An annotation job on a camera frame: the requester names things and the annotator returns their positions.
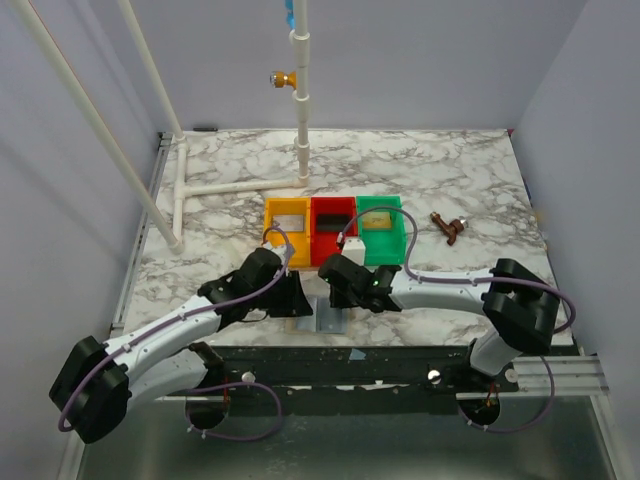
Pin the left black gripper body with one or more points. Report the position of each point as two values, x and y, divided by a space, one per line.
281 298

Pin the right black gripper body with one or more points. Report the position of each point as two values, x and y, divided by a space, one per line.
339 288

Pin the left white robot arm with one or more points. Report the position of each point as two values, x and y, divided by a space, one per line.
100 381

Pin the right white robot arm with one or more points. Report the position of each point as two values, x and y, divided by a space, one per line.
521 307

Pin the gold card in green bin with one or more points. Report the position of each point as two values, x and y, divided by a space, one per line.
377 220

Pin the black card in red bin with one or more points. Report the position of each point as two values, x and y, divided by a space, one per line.
331 222

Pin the silver card in yellow bin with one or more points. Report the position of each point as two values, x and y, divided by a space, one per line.
290 222

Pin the yellow plastic bin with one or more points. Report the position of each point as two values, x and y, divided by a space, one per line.
300 241

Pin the red plastic bin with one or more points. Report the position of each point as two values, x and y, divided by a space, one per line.
324 244

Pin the brown brass faucet valve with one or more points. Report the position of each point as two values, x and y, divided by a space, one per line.
452 230

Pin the orange nozzle on pipe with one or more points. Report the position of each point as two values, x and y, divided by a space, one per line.
281 79

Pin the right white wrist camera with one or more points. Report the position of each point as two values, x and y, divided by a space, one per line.
354 249

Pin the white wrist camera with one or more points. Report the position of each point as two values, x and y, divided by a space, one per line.
354 249
282 251

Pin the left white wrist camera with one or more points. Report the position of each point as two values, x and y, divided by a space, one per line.
282 251

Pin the black mounting rail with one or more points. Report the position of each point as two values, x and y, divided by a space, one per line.
331 381

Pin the aluminium extrusion frame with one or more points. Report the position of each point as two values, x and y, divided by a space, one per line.
574 376

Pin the white PVC pipe frame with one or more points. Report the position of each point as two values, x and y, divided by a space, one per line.
172 232

